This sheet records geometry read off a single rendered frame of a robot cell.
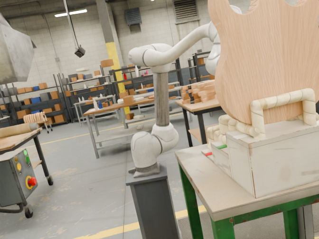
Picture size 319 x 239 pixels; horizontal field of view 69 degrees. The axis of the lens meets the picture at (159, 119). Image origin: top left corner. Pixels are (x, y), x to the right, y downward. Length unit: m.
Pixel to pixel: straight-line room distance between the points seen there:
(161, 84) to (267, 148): 0.96
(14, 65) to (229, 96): 0.57
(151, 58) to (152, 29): 10.78
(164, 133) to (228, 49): 1.04
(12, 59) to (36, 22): 12.07
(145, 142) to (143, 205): 0.41
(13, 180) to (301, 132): 1.08
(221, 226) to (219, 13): 0.60
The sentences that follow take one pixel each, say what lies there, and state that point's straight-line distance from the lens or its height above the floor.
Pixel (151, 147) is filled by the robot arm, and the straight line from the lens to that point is 1.55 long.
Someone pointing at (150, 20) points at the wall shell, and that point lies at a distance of 12.17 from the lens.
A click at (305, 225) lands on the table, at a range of 1.62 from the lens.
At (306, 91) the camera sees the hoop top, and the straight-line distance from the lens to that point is 0.79.
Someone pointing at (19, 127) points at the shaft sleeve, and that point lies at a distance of 0.86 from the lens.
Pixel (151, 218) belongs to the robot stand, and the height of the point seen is 0.41.
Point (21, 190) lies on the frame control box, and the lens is 1.18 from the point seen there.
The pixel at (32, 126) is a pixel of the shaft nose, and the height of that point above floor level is 1.25.
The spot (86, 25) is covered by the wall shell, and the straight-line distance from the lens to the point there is 12.21.
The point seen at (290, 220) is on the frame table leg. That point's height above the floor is 0.40.
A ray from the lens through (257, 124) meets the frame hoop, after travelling 0.71.
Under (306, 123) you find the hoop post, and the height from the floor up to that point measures 1.11.
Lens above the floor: 1.34
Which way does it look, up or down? 11 degrees down
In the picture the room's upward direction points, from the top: 11 degrees counter-clockwise
